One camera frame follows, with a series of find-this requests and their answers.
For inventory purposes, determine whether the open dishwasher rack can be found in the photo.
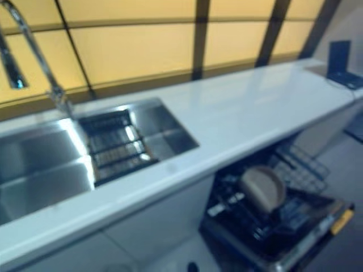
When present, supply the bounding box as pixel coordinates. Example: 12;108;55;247
198;158;355;272

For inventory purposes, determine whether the stainless steel double sink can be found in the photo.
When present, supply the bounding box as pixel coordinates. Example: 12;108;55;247
0;97;200;224

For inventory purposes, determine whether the chrome gooseneck kitchen faucet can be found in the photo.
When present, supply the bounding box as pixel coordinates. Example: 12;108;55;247
0;0;76;117

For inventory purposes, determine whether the black open laptop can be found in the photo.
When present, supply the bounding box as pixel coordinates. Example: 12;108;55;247
326;40;363;91

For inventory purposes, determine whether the black wire sink dish rack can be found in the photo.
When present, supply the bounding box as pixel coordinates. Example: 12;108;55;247
78;109;159;188

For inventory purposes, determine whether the dark wire dishwasher lower rack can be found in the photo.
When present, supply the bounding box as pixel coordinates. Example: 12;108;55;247
206;167;337;256

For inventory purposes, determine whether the grey wire dishwasher upper rack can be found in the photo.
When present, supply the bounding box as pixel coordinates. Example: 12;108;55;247
271;143;331;193

